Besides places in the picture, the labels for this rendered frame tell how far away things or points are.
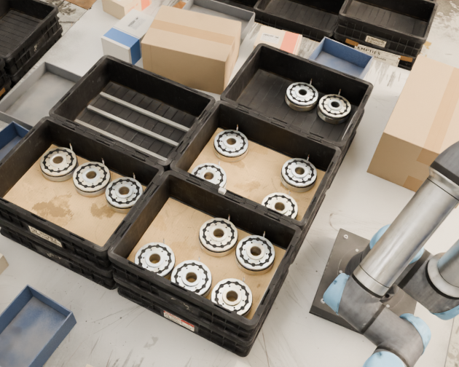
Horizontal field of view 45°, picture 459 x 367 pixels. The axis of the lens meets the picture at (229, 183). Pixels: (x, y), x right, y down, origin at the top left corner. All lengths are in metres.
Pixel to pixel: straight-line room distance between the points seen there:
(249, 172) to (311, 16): 1.47
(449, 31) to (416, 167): 2.06
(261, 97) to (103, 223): 0.67
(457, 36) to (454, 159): 2.67
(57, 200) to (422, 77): 1.21
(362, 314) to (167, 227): 0.61
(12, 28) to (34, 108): 0.93
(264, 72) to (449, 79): 0.60
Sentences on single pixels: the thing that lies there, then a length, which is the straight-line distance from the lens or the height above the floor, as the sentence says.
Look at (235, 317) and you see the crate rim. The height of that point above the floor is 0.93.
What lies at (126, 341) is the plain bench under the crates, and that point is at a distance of 1.54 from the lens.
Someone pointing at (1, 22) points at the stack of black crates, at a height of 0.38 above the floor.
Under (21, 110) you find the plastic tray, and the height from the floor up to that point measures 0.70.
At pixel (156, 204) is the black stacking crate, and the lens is 1.52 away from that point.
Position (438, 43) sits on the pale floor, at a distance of 3.66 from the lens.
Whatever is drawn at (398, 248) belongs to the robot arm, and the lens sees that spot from 1.15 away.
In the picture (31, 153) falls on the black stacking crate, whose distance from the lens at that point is 1.69.
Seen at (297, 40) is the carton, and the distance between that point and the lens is 2.17.
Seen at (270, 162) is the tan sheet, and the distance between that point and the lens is 1.68.
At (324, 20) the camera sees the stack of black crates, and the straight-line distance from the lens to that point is 2.96.
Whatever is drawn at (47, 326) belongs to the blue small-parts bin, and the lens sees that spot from 1.59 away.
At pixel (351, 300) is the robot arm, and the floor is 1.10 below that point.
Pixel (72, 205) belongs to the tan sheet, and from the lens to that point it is 1.60.
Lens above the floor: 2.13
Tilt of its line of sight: 54 degrees down
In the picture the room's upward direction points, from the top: 6 degrees clockwise
